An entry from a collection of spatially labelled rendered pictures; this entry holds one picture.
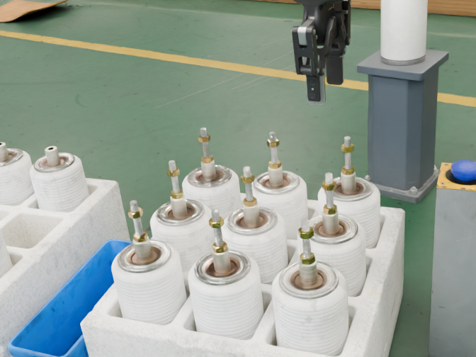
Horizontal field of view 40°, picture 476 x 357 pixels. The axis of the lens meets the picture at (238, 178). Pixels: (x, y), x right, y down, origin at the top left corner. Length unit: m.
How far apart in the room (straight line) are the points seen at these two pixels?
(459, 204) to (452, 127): 0.93
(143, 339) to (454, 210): 0.45
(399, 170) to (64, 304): 0.76
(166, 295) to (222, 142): 0.96
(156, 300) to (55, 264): 0.30
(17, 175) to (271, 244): 0.56
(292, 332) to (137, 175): 0.96
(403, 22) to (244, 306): 0.73
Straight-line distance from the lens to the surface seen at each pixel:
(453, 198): 0.93
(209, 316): 0.88
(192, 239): 0.99
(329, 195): 0.90
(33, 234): 1.29
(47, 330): 1.13
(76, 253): 1.22
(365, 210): 1.01
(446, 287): 1.01
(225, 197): 1.08
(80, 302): 1.19
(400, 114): 1.42
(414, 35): 1.39
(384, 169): 1.49
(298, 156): 1.71
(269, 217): 0.97
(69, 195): 1.24
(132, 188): 1.65
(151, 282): 0.90
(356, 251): 0.92
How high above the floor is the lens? 0.76
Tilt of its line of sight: 28 degrees down
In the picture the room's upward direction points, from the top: 7 degrees counter-clockwise
